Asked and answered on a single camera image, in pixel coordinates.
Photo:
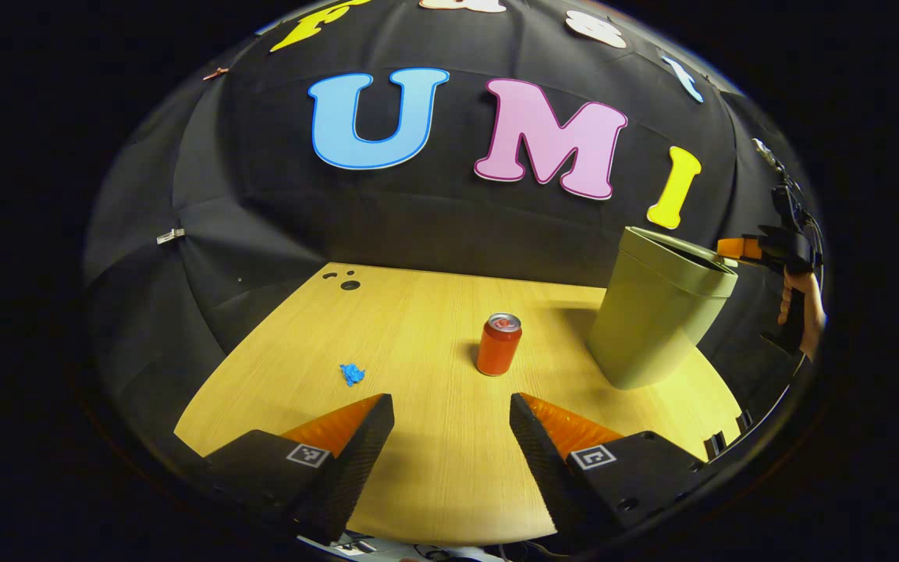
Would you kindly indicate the orange pop can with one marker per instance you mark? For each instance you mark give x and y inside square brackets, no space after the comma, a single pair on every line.
[499,351]

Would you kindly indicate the blue paper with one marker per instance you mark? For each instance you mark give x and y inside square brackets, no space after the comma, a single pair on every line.
[352,375]

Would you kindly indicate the silver metal clip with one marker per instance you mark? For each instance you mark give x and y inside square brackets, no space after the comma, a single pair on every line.
[170,235]

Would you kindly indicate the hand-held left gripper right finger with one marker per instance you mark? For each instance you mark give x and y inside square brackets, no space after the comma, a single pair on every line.
[539,460]

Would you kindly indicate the pale green desktop garbage bin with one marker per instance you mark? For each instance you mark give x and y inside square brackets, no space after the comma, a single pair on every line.
[652,320]

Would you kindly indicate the wooden desktop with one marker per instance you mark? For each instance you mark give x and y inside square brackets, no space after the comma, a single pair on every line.
[418,328]

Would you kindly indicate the black backdrop cloth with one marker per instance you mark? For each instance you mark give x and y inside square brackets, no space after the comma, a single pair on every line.
[434,218]

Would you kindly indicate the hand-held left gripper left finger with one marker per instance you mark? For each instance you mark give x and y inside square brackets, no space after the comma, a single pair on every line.
[360,457]

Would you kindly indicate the copper metal clip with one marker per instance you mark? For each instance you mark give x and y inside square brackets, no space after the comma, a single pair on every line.
[215,74]

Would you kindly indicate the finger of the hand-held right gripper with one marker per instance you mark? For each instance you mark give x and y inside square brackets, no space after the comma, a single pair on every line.
[738,248]

